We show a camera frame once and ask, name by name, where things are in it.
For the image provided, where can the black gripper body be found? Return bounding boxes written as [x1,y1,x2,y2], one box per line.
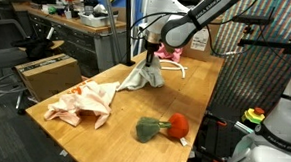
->
[144,40,161,56]

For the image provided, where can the white plastic bin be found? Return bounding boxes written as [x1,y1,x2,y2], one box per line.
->
[77,10,118,29]

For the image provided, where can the peach printed cloth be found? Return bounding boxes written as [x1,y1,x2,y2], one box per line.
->
[42,77,121,132]

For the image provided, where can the wooden top drawer workbench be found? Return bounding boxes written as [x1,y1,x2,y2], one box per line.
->
[8,1,128,78]

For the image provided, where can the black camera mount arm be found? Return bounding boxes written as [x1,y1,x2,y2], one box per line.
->
[236,24,291,57]

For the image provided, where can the white bottle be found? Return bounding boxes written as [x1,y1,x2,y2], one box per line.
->
[64,9,73,20]

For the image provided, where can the white towel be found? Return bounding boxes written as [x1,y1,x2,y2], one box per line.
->
[117,54,167,94]

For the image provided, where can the pink cloth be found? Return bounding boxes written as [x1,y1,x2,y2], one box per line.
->
[153,42,184,64]

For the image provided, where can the silver pole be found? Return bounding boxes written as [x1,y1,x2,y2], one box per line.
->
[98,0,128,64]

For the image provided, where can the large cardboard box white label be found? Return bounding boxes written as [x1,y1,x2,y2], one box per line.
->
[181,12,224,63]

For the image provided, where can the brown box black tape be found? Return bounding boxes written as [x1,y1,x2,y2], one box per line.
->
[12,50,85,105]

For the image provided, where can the black stereo camera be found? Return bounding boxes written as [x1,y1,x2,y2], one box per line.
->
[231,13,275,27]

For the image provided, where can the thin black camera cable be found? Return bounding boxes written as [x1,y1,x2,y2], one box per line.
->
[129,9,190,43]

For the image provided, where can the black cloth bundle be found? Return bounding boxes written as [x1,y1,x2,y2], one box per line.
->
[9,35,56,63]

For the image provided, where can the yellow emergency stop button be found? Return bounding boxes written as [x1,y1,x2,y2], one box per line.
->
[240,105,267,127]

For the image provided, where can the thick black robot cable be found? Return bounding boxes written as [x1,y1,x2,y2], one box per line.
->
[205,0,278,60]

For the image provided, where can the wooden stool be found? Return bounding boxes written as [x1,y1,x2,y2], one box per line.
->
[18,36,66,55]

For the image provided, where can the grey office chair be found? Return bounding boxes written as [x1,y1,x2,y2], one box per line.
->
[0,17,32,74]

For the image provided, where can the white rope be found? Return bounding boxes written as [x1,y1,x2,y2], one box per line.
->
[158,59,189,80]

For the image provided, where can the red plush vegetable green leaves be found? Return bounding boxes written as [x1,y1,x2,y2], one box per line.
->
[134,110,191,147]

